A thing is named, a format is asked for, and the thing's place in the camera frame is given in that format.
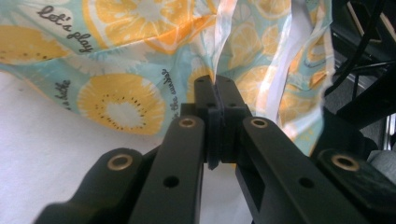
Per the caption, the right hand-held gripper cable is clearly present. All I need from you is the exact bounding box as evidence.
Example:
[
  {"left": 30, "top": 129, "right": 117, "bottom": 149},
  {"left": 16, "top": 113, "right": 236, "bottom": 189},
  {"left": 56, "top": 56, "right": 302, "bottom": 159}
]
[{"left": 325, "top": 0, "right": 389, "bottom": 97}]

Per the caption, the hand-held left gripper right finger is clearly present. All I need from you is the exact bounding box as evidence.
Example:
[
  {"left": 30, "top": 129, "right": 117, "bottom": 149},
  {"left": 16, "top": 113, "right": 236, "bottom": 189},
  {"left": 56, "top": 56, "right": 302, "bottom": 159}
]
[{"left": 215, "top": 74, "right": 370, "bottom": 224}]

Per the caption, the lemon print tote bag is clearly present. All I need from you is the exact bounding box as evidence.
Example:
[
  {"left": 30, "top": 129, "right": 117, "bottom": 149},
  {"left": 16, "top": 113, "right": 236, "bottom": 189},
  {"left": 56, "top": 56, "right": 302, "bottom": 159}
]
[{"left": 0, "top": 0, "right": 336, "bottom": 157}]

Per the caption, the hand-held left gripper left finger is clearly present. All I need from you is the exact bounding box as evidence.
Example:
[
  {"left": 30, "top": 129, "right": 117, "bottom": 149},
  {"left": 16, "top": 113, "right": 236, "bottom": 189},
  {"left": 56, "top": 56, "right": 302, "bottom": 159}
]
[{"left": 128, "top": 74, "right": 223, "bottom": 224}]

